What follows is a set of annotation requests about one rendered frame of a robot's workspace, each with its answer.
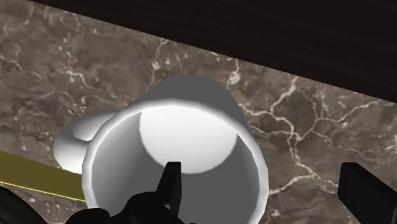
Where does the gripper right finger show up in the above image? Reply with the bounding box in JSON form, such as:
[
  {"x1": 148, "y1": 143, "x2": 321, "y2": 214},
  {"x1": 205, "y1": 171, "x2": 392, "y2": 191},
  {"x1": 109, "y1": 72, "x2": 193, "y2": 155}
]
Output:
[{"x1": 337, "y1": 162, "x2": 397, "y2": 224}]

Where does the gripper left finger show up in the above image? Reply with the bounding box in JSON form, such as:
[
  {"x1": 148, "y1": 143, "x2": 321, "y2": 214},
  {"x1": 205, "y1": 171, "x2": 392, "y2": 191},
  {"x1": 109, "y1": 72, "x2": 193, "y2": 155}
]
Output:
[{"x1": 66, "y1": 161, "x2": 197, "y2": 224}]

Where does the white mug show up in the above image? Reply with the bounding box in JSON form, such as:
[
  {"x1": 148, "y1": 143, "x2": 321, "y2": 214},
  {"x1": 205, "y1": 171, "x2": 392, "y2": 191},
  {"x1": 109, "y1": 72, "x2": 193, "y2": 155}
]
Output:
[{"x1": 53, "y1": 74, "x2": 270, "y2": 224}]

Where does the olive yellow flat object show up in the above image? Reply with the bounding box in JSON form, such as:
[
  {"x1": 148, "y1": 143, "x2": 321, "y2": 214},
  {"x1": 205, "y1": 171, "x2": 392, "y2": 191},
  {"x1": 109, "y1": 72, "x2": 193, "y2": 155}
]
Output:
[{"x1": 0, "y1": 150, "x2": 88, "y2": 203}]

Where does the black round object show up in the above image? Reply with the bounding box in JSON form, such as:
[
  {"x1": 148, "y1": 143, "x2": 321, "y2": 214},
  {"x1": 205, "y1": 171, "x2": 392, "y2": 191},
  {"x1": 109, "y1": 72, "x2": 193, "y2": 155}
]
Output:
[{"x1": 0, "y1": 185, "x2": 48, "y2": 224}]

